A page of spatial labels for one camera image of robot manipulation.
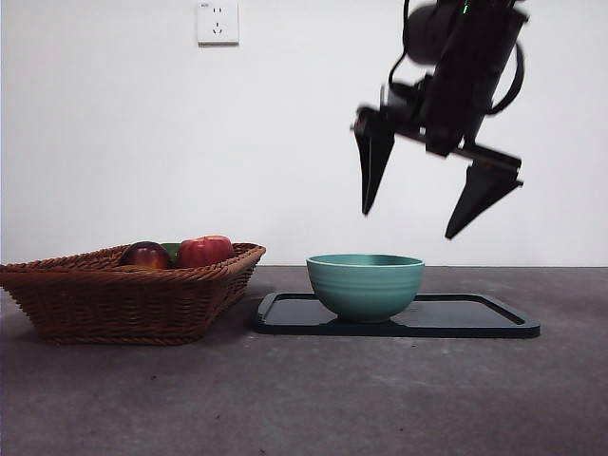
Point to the brown wicker basket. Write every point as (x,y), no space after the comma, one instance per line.
(109,306)

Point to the white wall socket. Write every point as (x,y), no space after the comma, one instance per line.
(218,24)

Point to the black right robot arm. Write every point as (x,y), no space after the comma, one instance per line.
(475,71)

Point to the green fruit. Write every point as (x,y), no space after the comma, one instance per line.
(170,252)

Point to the bright red apple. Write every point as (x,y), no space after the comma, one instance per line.
(204,252)

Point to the dark rectangular tray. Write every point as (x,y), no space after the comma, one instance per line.
(451,318)

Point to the teal ribbed bowl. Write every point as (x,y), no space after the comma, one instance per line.
(366,290)

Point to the dark red apple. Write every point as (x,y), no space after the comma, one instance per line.
(142,256)

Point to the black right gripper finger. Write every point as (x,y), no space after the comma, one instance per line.
(375,166)
(480,199)

